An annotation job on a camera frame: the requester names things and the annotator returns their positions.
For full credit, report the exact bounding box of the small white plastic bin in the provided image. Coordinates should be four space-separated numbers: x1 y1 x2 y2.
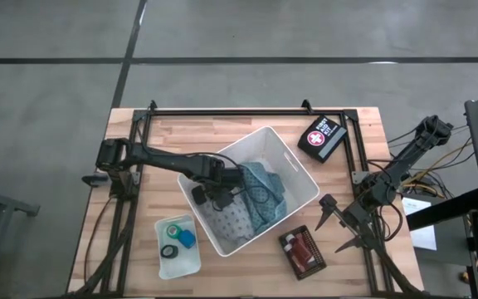
154 213 202 281

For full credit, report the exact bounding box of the blue patterned cloth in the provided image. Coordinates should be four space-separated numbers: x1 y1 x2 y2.
237 160 289 237

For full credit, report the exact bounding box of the black first aid kit pouch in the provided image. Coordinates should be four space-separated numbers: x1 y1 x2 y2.
297 115 349 164

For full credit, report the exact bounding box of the tangled cable bundle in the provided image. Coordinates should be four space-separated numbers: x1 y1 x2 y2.
388 124 476 199

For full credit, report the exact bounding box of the blue bandage roll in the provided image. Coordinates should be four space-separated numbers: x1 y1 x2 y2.
178 228 198 250

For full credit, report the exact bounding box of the grey metal mounting plate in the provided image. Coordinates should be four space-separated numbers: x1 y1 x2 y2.
351 169 373 186

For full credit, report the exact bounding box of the grey patterned cloth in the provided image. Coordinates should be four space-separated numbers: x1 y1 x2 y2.
199 198 257 247

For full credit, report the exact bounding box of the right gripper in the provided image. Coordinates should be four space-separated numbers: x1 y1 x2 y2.
315 194 375 252

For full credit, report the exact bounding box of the black bandage roll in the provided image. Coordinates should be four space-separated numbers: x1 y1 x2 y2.
159 243 180 260

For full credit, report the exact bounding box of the green bandage roll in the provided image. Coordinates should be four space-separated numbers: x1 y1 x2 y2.
165 223 183 240

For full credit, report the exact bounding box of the grey metal stand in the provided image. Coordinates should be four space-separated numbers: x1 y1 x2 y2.
0 181 41 292

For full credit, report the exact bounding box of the brown cable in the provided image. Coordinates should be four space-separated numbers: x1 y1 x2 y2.
82 194 114 286

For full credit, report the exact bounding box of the white paper sheet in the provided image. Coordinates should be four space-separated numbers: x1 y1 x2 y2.
401 196 438 252

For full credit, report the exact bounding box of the black aluminium table frame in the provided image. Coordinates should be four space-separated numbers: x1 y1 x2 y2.
67 99 427 299

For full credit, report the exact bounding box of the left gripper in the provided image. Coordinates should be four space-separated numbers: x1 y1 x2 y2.
192 164 246 211

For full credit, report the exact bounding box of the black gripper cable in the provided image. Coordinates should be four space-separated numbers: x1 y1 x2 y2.
230 184 271 205

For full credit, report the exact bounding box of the large white woven basket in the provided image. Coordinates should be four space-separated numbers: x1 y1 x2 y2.
176 125 321 258

